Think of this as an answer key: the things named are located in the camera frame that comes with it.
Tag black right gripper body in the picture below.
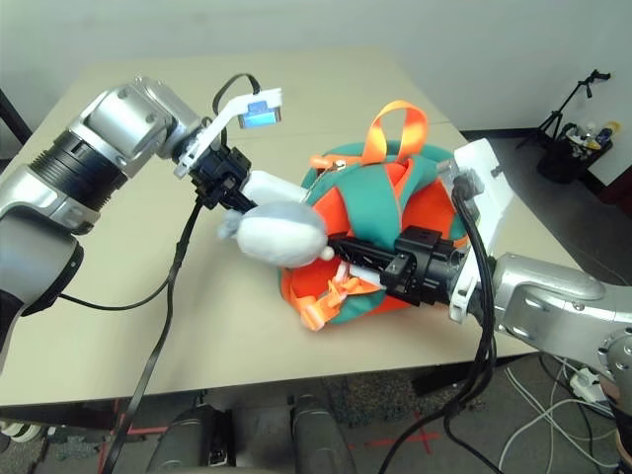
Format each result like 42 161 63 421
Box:
380 226 470 308

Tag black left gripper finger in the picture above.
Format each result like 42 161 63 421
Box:
225 190 261 214

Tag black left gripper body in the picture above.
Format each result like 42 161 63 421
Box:
191 146 253 211

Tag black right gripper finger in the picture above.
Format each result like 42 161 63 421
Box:
329 236 411 278

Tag white pencil case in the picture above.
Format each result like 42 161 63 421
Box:
241 170 307 208

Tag grey whale plush toy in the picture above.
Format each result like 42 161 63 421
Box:
216 200 337 269

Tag teal and orange backpack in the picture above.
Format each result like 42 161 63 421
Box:
279 101 473 332

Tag speckled dark floor mat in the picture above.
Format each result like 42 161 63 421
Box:
320 372 475 430

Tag black bin with items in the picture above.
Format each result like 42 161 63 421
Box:
536 121 615 185

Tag dark robot right leg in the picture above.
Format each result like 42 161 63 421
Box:
290 393 356 474

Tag dark robot leg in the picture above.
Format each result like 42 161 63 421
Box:
147 404 233 474
290 393 356 474

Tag white power strip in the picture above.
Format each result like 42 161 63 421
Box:
570 367 611 404

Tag black framed side table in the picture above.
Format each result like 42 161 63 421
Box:
0 88 34 159

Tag dark robot left leg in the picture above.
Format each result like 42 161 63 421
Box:
147 404 233 474

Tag black tripod stand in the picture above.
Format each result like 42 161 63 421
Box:
515 68 612 152

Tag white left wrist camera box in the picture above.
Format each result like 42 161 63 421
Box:
173 87 283 179

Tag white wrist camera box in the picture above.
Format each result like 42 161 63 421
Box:
441 137 514 322
173 87 283 179

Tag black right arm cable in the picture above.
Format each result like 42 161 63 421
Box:
389 172 500 474

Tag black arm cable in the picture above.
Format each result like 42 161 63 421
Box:
389 172 500 474
58 72 263 474

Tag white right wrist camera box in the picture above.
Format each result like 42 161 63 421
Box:
441 137 514 322

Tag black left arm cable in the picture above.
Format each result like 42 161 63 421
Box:
58 72 263 474

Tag white floor cables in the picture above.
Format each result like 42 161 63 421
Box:
498 355 623 474

